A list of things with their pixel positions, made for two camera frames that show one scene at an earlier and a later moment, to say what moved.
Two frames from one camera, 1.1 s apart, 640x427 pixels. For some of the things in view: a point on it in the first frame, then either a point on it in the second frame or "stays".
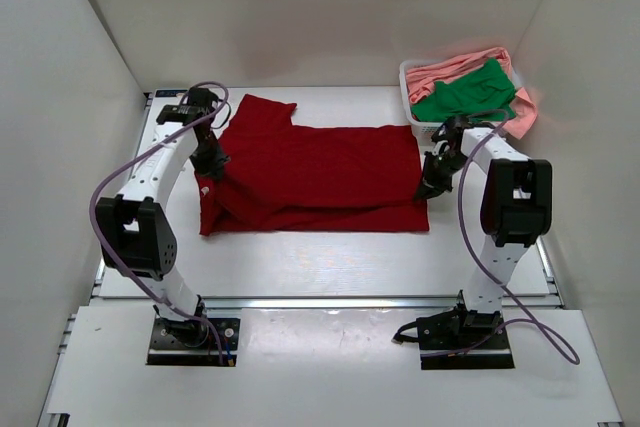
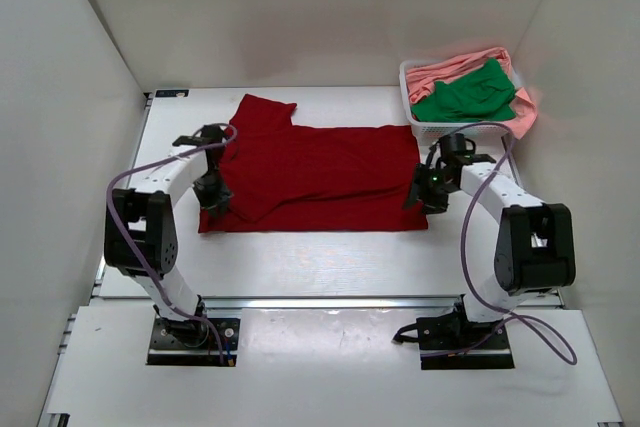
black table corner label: [171, 92] stays
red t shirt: [291, 178] stays
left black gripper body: [208, 155] to [210, 191]
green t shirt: [486, 94] stays
